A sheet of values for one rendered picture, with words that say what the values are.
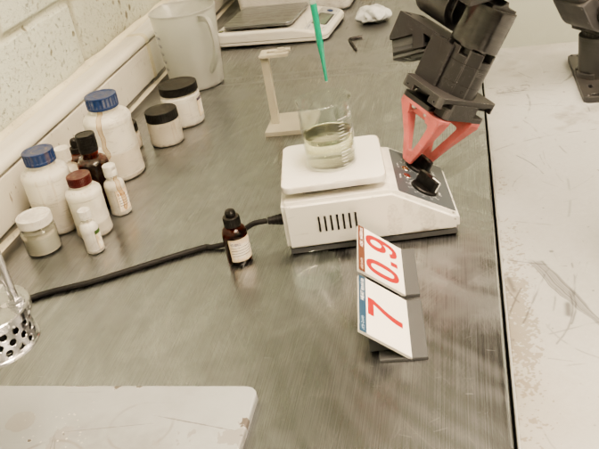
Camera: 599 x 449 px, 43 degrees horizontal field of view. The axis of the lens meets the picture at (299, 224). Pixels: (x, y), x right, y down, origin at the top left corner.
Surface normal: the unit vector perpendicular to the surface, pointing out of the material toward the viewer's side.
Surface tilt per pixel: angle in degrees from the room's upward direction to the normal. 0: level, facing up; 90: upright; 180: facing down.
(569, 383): 0
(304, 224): 90
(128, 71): 90
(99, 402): 0
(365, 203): 90
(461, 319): 0
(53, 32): 90
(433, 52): 66
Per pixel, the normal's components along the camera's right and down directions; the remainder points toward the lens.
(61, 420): -0.15, -0.86
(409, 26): -0.75, 0.04
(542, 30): -0.17, 0.51
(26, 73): 0.97, -0.04
